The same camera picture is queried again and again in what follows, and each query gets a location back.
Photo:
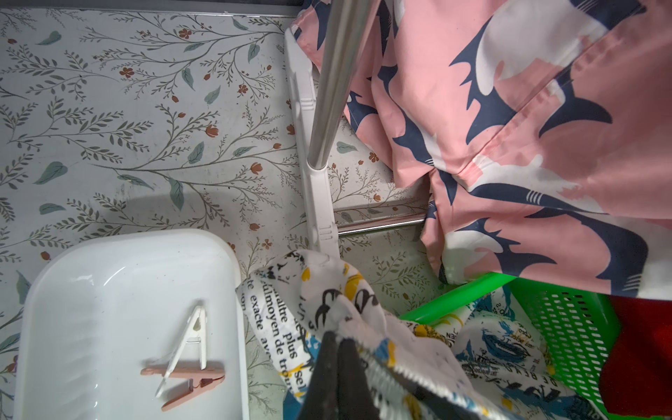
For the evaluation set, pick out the pink clothespin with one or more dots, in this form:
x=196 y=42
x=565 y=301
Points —
x=186 y=382

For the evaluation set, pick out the steel clothes rack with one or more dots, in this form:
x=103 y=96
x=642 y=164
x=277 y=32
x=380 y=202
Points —
x=316 y=114

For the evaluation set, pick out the green plastic basket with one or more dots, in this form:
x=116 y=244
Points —
x=551 y=325

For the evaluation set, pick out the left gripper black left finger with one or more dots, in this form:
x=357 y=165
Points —
x=321 y=399

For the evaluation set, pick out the pink navy patterned shorts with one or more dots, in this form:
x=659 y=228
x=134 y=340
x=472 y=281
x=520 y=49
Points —
x=544 y=128

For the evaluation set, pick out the blue yellow white printed shorts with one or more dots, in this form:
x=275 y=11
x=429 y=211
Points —
x=292 y=302

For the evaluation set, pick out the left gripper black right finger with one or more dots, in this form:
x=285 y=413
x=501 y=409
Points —
x=357 y=383

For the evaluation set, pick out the red shorts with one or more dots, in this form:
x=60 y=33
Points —
x=636 y=379

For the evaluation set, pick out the white plastic tray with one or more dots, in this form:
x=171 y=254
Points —
x=106 y=308

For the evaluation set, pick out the white clothespin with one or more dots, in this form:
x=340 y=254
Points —
x=194 y=334

